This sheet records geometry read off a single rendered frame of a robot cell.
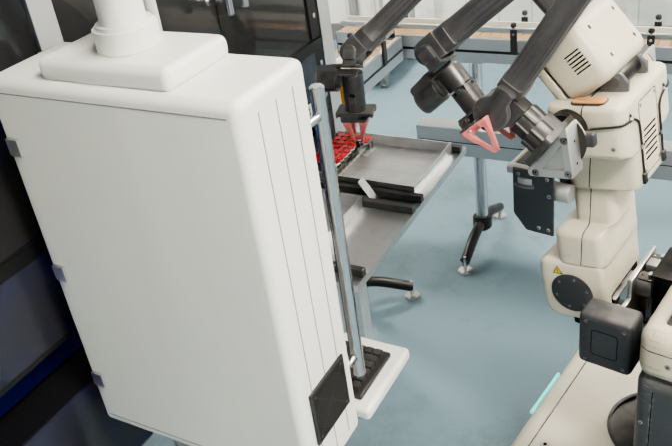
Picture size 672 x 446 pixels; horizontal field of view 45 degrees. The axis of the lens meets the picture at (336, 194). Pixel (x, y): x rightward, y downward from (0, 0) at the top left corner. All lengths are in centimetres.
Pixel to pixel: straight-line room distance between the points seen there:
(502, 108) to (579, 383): 103
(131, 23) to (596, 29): 96
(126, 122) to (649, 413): 128
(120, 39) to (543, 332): 216
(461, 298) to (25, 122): 215
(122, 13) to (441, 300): 221
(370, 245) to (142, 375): 66
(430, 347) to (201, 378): 162
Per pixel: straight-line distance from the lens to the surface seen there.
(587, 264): 197
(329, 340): 141
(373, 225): 203
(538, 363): 292
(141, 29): 123
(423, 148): 235
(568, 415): 236
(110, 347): 160
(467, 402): 278
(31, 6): 155
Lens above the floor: 195
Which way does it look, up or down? 29 degrees down
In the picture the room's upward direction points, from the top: 8 degrees counter-clockwise
